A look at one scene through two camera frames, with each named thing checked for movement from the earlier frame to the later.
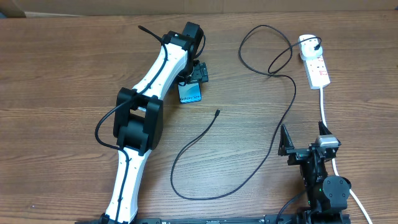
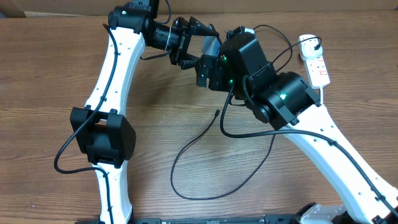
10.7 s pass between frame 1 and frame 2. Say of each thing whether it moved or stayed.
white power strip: stayed
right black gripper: moved
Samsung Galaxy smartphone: moved
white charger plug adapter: stayed
